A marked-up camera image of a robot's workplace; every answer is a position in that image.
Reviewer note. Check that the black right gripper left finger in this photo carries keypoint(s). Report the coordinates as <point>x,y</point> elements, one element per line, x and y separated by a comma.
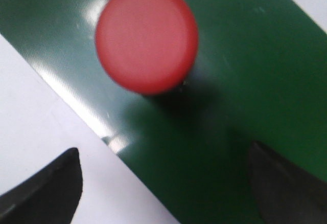
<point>49,196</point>

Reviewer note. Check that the green conveyor belt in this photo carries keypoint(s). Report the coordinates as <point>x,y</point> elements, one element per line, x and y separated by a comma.
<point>260,75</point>

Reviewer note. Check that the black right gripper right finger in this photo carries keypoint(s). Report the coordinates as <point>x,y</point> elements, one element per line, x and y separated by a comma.
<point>284,192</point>

